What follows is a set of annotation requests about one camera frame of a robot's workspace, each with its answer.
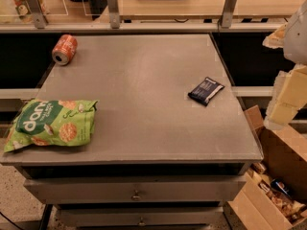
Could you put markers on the cardboard box of snacks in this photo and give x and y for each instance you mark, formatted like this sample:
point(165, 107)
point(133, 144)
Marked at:
point(285, 157)

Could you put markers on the grey top drawer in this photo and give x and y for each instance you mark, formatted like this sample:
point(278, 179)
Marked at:
point(135, 189)

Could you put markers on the right metal bracket post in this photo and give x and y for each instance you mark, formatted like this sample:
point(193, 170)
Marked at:
point(227, 14)

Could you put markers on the green chip bag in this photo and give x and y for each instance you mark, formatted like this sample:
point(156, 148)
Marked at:
point(52, 123)

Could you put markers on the left metal bracket post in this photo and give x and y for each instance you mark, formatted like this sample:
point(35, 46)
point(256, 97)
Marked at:
point(37, 14)

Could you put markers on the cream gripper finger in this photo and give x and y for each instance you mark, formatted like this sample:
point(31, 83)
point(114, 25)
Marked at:
point(276, 39)
point(289, 95)

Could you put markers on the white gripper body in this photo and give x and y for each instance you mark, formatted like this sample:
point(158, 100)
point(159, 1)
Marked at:
point(296, 37)

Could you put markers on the metal bracket post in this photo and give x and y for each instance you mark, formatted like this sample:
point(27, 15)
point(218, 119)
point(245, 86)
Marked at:
point(37, 14)
point(227, 14)
point(114, 16)

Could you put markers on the grey lower drawer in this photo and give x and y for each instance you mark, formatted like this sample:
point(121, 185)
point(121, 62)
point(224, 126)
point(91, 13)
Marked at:
point(116, 217)

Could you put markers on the dark blue rxbar wrapper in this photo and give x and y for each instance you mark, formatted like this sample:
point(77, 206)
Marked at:
point(205, 91)

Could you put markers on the grey drawer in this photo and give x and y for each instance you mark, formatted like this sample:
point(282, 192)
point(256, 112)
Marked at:
point(135, 189)
point(116, 217)

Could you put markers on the middle metal bracket post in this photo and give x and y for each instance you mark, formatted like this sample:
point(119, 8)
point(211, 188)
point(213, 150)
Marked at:
point(114, 16)

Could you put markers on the orange soda can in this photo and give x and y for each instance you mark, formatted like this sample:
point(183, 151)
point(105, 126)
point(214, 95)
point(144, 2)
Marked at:
point(65, 49)

